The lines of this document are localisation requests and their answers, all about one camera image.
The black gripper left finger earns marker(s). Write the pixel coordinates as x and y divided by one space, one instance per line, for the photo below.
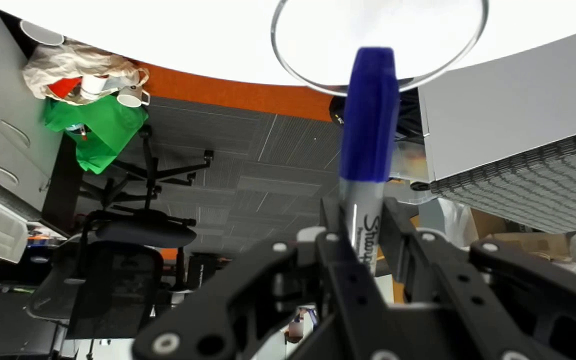
269 287

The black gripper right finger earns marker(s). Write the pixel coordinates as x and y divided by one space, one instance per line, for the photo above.
488 301

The blue marker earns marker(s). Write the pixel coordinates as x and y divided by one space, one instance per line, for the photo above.
369 112

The grey ribbed panel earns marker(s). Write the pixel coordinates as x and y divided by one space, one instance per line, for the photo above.
535 187

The black mesh office chair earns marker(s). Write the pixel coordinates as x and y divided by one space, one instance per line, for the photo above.
120 287

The black chair star base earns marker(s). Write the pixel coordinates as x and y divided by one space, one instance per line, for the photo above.
148 174

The green bag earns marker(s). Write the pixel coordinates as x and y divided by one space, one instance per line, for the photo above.
100 131

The white plastic bag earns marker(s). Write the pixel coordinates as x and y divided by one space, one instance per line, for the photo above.
68 67

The grey cabinet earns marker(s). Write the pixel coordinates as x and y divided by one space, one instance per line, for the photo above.
0 132

